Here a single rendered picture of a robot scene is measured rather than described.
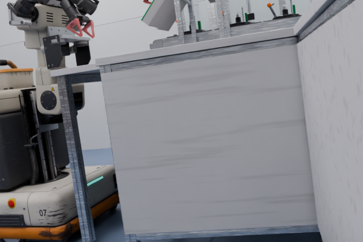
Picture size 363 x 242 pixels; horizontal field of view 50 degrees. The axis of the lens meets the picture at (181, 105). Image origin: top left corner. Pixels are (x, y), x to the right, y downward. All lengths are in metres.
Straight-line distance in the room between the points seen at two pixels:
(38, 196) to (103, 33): 3.24
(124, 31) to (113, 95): 3.40
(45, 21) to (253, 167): 1.32
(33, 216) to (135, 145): 0.80
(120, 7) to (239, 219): 3.79
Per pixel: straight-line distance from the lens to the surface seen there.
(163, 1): 1.71
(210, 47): 1.39
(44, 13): 2.17
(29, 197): 2.10
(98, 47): 5.05
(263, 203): 1.46
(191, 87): 1.40
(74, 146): 1.88
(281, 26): 1.97
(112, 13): 4.97
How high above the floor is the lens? 0.73
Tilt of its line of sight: 4 degrees down
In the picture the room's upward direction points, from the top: 8 degrees counter-clockwise
